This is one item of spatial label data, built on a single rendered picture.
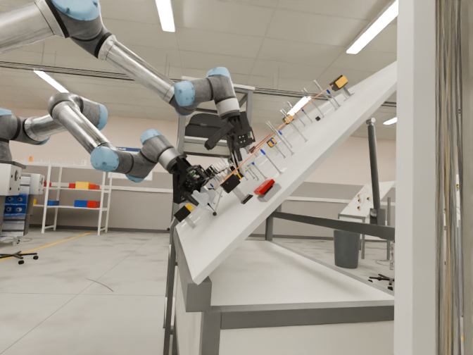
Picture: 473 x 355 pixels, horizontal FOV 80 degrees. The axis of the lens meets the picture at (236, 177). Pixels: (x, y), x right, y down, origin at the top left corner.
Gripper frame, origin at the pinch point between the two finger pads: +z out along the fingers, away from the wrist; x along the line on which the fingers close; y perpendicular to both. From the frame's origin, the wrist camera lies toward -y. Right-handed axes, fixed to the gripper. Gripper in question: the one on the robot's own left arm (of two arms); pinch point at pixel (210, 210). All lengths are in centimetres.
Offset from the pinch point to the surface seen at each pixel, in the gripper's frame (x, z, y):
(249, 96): 111, -60, -5
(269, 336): -20.3, 35.8, 6.2
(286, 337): -17.5, 38.8, 7.2
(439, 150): -20, 27, 59
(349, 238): 397, 110, -182
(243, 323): -23.9, 29.4, 6.6
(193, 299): -29.9, 18.0, 6.8
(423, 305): -34, 37, 47
